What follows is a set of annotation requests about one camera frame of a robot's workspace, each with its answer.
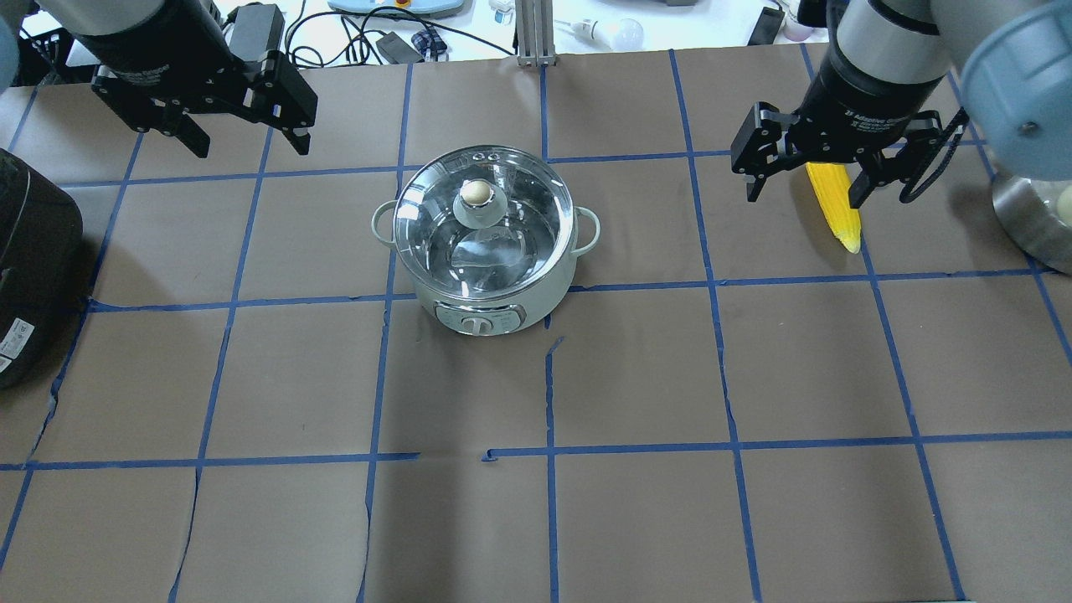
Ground dark brown rice cooker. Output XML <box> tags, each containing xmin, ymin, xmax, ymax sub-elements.
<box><xmin>1</xmin><ymin>150</ymin><xmax>83</xmax><ymax>389</ymax></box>

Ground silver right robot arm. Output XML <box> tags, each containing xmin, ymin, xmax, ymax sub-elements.
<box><xmin>730</xmin><ymin>1</ymin><xmax>1071</xmax><ymax>209</ymax></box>

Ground white light bulb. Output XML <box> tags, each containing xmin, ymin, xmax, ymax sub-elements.
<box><xmin>553</xmin><ymin>17</ymin><xmax>646</xmax><ymax>52</ymax></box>

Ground steel steamer pot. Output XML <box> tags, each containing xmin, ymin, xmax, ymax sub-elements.
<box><xmin>992</xmin><ymin>172</ymin><xmax>1071</xmax><ymax>276</ymax></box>

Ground white steamed bun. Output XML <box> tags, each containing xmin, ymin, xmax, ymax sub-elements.
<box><xmin>1052</xmin><ymin>183</ymin><xmax>1072</xmax><ymax>226</ymax></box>

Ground glass pot lid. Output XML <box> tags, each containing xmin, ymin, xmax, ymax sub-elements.
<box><xmin>391</xmin><ymin>145</ymin><xmax>578</xmax><ymax>302</ymax></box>

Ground yellow corn cob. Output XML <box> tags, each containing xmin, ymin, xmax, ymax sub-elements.
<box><xmin>805</xmin><ymin>162</ymin><xmax>862</xmax><ymax>255</ymax></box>

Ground aluminium frame post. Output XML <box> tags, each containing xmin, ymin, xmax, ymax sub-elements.
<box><xmin>513</xmin><ymin>0</ymin><xmax>559</xmax><ymax>68</ymax></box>

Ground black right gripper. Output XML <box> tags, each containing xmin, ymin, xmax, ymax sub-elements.
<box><xmin>730</xmin><ymin>80</ymin><xmax>955</xmax><ymax>209</ymax></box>

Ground pale green electric pot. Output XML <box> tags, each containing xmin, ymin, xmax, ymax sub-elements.
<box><xmin>370</xmin><ymin>145</ymin><xmax>601</xmax><ymax>337</ymax></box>

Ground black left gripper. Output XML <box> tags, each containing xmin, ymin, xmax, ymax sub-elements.
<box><xmin>91</xmin><ymin>29</ymin><xmax>318</xmax><ymax>159</ymax></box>

